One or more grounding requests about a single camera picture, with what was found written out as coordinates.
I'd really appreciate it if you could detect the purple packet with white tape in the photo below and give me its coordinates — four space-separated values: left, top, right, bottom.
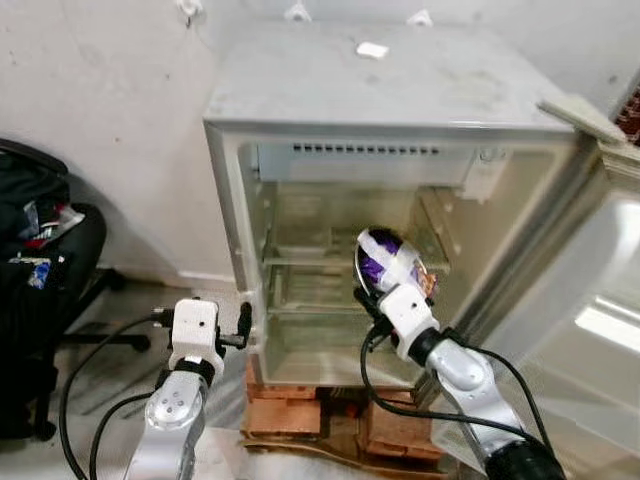
355 227 439 302

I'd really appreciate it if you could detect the grey fridge door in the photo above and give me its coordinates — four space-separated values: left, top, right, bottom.
445 94 640 480

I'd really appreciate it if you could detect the clear fridge shelf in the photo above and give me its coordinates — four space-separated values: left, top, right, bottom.
264 290 376 317
262 240 451 273

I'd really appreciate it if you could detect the grey small fridge body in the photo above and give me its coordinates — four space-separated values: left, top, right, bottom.
203 22 603 393

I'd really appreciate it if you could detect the orange clay brick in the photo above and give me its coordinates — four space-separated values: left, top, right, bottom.
242 398 324 439
246 376 323 402
360 403 443 462

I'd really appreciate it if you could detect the small colourful packet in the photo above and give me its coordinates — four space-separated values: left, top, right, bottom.
25 258 53 291

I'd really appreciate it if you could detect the black bag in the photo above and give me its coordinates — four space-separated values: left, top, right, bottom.
0 148 76 301

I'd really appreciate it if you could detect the red lattice screen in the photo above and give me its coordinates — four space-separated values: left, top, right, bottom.
615 88 640 143

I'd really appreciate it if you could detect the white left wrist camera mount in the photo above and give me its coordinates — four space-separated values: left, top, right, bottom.
169 297 224 374

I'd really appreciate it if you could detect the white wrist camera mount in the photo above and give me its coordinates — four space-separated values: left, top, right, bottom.
169 297 224 374
378 284 442 361

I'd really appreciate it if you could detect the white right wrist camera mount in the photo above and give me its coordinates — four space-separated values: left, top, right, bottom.
378 284 442 361

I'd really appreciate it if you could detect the long black arm cable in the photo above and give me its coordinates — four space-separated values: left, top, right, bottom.
57 314 163 480

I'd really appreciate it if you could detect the short black arm cable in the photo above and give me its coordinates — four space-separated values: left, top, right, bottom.
89 393 153 480

